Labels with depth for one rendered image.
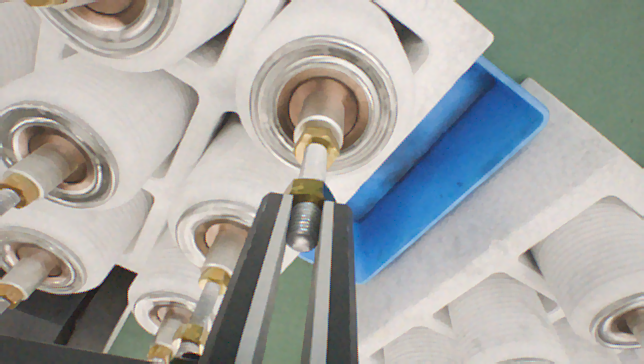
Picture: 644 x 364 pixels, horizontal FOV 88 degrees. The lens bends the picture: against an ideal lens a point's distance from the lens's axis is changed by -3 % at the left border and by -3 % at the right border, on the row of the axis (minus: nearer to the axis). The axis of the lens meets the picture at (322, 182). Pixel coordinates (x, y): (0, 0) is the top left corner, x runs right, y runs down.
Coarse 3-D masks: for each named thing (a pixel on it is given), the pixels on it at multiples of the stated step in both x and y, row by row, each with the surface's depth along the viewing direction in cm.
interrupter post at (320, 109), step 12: (312, 96) 17; (324, 96) 17; (336, 96) 17; (312, 108) 16; (324, 108) 15; (336, 108) 16; (300, 120) 15; (312, 120) 15; (324, 120) 15; (336, 120) 15; (300, 132) 15; (336, 132) 15
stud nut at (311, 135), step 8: (312, 128) 14; (320, 128) 14; (328, 128) 14; (304, 136) 14; (312, 136) 14; (320, 136) 14; (328, 136) 14; (296, 144) 14; (304, 144) 14; (320, 144) 14; (328, 144) 14; (336, 144) 15; (296, 152) 14; (328, 152) 14; (336, 152) 14; (328, 160) 14; (328, 168) 15
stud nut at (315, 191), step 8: (296, 184) 11; (304, 184) 11; (312, 184) 11; (320, 184) 11; (288, 192) 11; (296, 192) 11; (304, 192) 11; (312, 192) 11; (320, 192) 11; (328, 192) 11; (296, 200) 11; (304, 200) 11; (312, 200) 11; (320, 200) 11; (328, 200) 11; (320, 208) 11
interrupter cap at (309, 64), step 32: (288, 64) 16; (320, 64) 16; (352, 64) 16; (256, 96) 17; (288, 96) 17; (352, 96) 17; (384, 96) 17; (256, 128) 18; (288, 128) 18; (352, 128) 18; (384, 128) 18; (288, 160) 19; (352, 160) 19
